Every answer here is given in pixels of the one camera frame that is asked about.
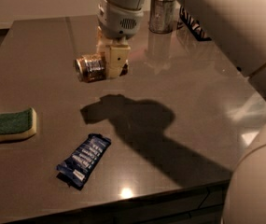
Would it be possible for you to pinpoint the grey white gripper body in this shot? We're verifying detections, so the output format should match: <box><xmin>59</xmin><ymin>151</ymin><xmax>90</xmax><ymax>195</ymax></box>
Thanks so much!
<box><xmin>97</xmin><ymin>0</ymin><xmax>144</xmax><ymax>39</ymax></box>

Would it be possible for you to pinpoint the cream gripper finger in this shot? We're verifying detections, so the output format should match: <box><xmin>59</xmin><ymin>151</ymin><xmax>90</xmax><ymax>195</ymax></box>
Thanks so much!
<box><xmin>105</xmin><ymin>45</ymin><xmax>131</xmax><ymax>78</ymax></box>
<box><xmin>96</xmin><ymin>27</ymin><xmax>106</xmax><ymax>59</ymax></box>

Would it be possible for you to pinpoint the orange soda can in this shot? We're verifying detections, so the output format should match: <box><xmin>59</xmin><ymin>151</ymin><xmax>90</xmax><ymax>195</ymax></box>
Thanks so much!
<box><xmin>74</xmin><ymin>54</ymin><xmax>111</xmax><ymax>83</ymax></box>

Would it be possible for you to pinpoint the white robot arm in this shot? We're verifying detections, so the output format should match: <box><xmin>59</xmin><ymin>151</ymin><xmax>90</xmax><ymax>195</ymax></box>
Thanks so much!
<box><xmin>176</xmin><ymin>0</ymin><xmax>266</xmax><ymax>224</ymax></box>

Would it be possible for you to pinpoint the metal cup with cotton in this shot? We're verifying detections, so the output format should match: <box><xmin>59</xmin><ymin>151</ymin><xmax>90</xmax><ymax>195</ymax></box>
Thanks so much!
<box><xmin>149</xmin><ymin>0</ymin><xmax>175</xmax><ymax>34</ymax></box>

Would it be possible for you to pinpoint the green and yellow sponge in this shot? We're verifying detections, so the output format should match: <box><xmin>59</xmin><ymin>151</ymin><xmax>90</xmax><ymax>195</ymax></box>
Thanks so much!
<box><xmin>0</xmin><ymin>107</ymin><xmax>37</xmax><ymax>143</ymax></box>

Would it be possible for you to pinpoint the blue snack bar wrapper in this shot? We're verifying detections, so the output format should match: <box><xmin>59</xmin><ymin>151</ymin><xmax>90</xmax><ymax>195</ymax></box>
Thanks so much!
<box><xmin>56</xmin><ymin>133</ymin><xmax>111</xmax><ymax>188</ymax></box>

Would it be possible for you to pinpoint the black wire napkin holder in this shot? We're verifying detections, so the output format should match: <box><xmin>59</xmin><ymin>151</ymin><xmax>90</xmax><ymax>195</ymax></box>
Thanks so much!
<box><xmin>178</xmin><ymin>6</ymin><xmax>211</xmax><ymax>41</ymax></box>

